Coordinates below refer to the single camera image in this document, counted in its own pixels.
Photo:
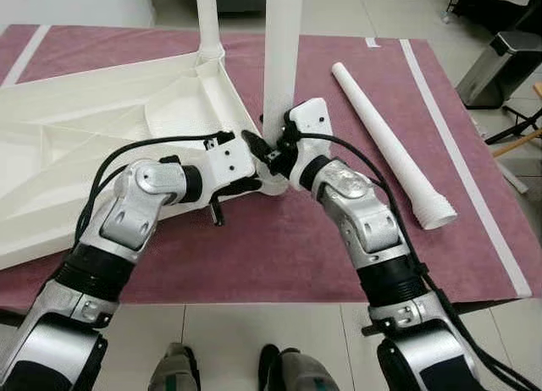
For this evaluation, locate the white plastic table leg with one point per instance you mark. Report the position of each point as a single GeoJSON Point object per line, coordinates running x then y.
{"type": "Point", "coordinates": [208, 19]}
{"type": "Point", "coordinates": [282, 61]}
{"type": "Point", "coordinates": [389, 141]}

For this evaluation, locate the mauve cloth with white stripes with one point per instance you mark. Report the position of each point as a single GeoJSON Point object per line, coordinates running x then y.
{"type": "Point", "coordinates": [254, 256]}

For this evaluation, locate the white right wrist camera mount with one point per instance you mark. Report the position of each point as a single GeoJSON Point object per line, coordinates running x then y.
{"type": "Point", "coordinates": [309, 129]}

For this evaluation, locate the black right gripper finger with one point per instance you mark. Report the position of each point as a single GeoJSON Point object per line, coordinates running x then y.
{"type": "Point", "coordinates": [258, 148]}

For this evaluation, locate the black metal table leg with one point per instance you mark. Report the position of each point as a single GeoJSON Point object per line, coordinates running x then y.
{"type": "Point", "coordinates": [483, 306]}

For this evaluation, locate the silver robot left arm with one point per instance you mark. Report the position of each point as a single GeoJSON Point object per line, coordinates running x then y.
{"type": "Point", "coordinates": [110, 230]}

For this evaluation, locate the small white tape patch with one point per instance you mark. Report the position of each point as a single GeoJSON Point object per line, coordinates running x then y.
{"type": "Point", "coordinates": [371, 42]}

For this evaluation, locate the light wooden table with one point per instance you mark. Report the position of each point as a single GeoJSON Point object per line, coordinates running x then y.
{"type": "Point", "coordinates": [518, 144]}

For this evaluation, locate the steel pedal trash bin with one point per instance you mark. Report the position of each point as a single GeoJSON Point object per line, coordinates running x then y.
{"type": "Point", "coordinates": [500, 69]}

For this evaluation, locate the grey robot right foot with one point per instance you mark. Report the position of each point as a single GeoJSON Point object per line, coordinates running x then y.
{"type": "Point", "coordinates": [301, 372]}

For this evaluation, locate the grey robot foot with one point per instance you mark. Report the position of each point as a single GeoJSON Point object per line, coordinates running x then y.
{"type": "Point", "coordinates": [301, 372]}
{"type": "Point", "coordinates": [174, 370]}

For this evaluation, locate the grey robot left foot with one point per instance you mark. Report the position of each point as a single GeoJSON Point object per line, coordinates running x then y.
{"type": "Point", "coordinates": [174, 370]}

